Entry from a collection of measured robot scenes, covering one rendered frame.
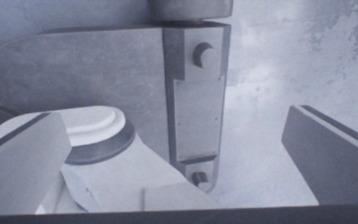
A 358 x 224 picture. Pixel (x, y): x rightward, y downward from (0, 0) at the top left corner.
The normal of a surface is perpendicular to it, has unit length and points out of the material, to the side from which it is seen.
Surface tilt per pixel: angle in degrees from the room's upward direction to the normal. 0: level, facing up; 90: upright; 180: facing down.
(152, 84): 0
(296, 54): 0
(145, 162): 90
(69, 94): 0
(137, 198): 90
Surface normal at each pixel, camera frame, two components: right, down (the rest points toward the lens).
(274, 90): 0.22, 0.46
